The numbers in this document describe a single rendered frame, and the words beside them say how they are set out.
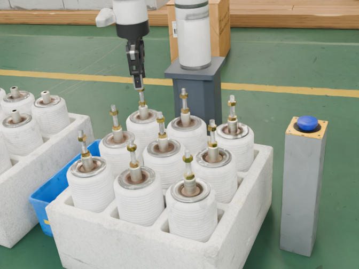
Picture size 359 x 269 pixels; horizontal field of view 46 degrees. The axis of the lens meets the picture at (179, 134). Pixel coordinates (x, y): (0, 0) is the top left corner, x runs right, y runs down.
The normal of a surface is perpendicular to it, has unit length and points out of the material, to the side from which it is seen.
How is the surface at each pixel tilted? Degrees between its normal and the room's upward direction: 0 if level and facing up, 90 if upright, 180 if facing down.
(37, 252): 0
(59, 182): 88
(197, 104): 90
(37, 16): 90
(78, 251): 90
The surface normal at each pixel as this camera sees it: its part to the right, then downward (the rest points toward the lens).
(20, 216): 0.90, 0.15
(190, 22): -0.12, 0.50
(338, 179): -0.08, -0.86
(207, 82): 0.44, 0.42
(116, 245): -0.43, 0.48
